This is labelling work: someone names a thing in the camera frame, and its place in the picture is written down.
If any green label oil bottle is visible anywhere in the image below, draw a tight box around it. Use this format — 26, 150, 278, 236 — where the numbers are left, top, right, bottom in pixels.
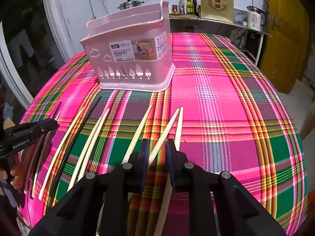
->
186, 0, 193, 14

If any yellow wooden door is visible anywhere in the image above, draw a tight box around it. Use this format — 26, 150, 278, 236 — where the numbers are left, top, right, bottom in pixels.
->
259, 0, 310, 94

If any cream chopstick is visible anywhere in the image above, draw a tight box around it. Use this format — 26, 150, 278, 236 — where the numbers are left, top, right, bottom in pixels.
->
38, 106, 85, 201
77, 108, 109, 181
154, 107, 184, 235
122, 104, 152, 164
67, 116, 102, 191
148, 108, 180, 167

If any steel steamer pot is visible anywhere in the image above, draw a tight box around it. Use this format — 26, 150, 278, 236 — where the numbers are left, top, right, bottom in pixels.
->
117, 0, 145, 10

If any black chopstick long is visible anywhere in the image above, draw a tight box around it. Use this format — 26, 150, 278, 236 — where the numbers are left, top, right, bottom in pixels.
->
45, 96, 101, 213

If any pink plastic utensil basket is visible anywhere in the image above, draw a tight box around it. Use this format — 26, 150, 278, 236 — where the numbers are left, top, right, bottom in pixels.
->
80, 1, 176, 92

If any gold square box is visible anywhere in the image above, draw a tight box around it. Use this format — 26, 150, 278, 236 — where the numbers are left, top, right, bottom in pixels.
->
201, 0, 234, 23

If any red lid jar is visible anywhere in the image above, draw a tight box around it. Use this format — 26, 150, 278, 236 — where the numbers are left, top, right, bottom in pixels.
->
171, 4, 178, 14

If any metal counter shelf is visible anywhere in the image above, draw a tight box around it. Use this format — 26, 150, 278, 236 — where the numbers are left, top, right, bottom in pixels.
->
170, 14, 270, 66

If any person's left hand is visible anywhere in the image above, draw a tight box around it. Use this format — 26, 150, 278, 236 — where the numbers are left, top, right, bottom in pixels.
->
0, 153, 24, 190

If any dark sauce bottle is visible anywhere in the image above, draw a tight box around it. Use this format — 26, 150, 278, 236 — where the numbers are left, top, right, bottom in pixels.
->
192, 0, 198, 16

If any pink plaid tablecloth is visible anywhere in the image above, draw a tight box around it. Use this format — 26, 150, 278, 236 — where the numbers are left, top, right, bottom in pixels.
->
19, 33, 308, 235

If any white electric kettle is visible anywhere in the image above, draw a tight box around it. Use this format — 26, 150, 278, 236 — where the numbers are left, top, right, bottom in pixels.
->
247, 5, 268, 30

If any clear plastic bottle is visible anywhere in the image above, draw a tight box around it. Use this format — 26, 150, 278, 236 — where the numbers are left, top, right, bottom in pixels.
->
178, 0, 185, 14

